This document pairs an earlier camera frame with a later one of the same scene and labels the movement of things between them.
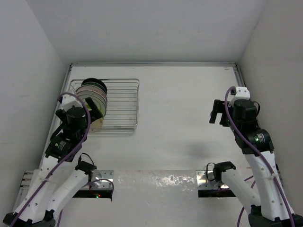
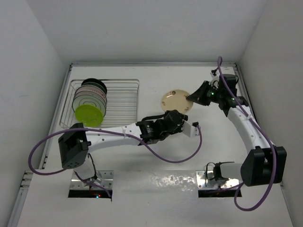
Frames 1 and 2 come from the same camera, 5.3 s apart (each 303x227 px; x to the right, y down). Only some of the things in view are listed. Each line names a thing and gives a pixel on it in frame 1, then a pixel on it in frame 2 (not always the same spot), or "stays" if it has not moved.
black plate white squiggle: (95, 80) stays
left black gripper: (94, 113) to (178, 128)
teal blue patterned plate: (96, 83) stays
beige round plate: (96, 125) to (176, 100)
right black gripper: (218, 106) to (198, 96)
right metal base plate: (206, 180) stays
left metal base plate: (102, 184) stays
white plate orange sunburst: (92, 87) stays
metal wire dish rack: (122, 105) stays
